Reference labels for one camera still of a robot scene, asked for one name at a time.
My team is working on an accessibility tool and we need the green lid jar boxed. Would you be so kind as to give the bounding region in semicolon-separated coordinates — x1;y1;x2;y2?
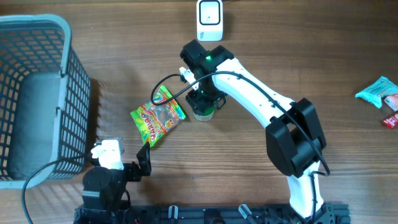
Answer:
193;106;215;122

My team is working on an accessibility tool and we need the green gummy worms bag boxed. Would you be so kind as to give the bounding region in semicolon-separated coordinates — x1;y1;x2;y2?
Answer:
130;100;186;147

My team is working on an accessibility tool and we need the light blue tissue pack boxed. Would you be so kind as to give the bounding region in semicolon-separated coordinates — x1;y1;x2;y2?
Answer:
355;76;397;109

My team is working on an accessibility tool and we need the red white small carton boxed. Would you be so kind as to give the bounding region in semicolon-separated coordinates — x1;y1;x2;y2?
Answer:
384;93;398;111

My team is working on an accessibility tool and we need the red snack packet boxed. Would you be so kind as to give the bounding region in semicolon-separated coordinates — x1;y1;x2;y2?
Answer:
382;112;398;129

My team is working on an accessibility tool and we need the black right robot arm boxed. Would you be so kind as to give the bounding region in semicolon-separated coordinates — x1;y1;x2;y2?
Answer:
180;40;330;223

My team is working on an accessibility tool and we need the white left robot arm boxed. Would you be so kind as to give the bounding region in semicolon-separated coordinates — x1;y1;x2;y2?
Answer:
74;142;152;223

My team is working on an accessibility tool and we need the white barcode scanner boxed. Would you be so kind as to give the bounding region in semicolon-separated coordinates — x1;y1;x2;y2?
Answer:
196;0;223;42

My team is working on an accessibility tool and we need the grey plastic shopping basket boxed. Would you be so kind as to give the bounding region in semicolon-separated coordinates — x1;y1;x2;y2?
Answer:
1;14;91;189

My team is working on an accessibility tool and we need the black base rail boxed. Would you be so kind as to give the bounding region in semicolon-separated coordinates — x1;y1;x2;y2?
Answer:
73;203;351;224

